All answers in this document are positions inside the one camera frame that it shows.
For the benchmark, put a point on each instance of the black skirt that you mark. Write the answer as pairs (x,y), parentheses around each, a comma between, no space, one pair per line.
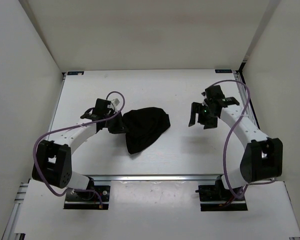
(144,126)

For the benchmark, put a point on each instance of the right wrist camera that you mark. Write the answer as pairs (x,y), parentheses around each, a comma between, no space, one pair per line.
(213,93)

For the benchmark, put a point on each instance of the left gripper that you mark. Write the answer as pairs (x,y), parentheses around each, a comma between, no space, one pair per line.
(121,127)

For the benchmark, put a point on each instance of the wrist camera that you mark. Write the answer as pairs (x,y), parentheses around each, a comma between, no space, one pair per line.
(213,93)
(103,103)

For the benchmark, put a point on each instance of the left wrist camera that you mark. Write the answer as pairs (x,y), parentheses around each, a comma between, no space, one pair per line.
(103,103)

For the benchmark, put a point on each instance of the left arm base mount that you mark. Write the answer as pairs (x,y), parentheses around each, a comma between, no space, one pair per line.
(99,199)

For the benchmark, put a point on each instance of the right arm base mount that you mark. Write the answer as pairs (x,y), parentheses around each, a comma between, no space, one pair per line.
(215,198)

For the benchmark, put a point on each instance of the front aluminium rail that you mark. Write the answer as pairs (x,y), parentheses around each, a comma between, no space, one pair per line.
(156,177)

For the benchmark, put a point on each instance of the left aluminium frame rail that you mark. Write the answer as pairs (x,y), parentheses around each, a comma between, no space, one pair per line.
(10,229)

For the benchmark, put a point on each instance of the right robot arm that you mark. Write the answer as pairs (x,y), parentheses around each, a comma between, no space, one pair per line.
(263,156)

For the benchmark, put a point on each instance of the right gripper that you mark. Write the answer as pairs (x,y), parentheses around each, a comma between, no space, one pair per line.
(196,108)

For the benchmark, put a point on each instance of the left blue corner label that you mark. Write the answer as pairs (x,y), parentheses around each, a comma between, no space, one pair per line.
(75,73)

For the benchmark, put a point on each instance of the right blue corner label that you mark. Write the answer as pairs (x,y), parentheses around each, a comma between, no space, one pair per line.
(223,71)

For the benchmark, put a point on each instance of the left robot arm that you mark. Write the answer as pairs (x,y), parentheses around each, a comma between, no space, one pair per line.
(52,152)

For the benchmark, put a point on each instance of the blue corner label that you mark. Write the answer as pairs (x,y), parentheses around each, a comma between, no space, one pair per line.
(223,71)
(75,73)

